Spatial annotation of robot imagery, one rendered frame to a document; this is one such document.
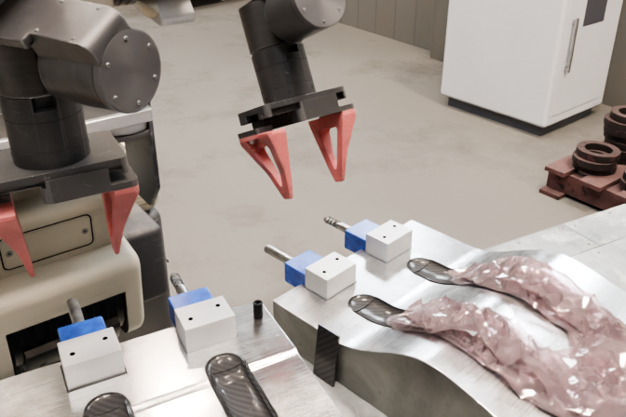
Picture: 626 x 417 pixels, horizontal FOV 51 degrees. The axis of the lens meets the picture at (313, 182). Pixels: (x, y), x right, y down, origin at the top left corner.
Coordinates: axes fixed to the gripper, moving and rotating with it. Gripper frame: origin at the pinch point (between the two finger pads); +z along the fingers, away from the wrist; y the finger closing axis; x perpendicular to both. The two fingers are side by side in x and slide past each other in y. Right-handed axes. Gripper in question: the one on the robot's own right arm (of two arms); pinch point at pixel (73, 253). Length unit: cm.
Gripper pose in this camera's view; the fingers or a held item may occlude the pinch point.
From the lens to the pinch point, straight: 59.8
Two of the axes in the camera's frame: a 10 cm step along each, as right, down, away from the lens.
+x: -4.7, -3.9, 7.9
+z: 0.2, 8.9, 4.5
